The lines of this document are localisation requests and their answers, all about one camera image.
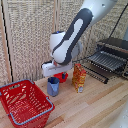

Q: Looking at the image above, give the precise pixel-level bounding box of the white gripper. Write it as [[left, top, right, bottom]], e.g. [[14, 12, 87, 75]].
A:
[[41, 59, 75, 81]]

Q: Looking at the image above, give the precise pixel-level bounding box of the blue plastic cup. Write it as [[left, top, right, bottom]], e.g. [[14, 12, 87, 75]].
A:
[[46, 76, 61, 98]]

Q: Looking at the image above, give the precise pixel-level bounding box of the metal wire oven tray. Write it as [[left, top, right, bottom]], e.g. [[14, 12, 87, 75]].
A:
[[86, 49, 127, 73]]

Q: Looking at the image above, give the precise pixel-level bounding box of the black oven door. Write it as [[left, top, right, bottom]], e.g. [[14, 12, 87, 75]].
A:
[[81, 63, 111, 85]]

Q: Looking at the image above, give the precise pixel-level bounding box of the black toaster oven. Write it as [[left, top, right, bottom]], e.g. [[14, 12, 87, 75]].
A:
[[95, 36, 128, 80]]

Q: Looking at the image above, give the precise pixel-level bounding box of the red bowl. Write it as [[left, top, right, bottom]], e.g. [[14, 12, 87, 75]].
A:
[[54, 72, 70, 84]]

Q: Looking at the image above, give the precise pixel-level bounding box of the macaroni and cheese box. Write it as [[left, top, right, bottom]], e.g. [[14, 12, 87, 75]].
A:
[[71, 63, 88, 94]]

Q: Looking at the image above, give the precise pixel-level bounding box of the red shopping basket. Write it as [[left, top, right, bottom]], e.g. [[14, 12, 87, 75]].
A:
[[0, 79, 56, 128]]

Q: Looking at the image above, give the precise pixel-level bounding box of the wicker folding screen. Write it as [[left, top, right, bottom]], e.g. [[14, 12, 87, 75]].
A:
[[0, 0, 128, 86]]

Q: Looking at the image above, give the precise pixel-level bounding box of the black cable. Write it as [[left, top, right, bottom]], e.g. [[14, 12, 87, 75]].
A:
[[73, 9, 128, 64]]

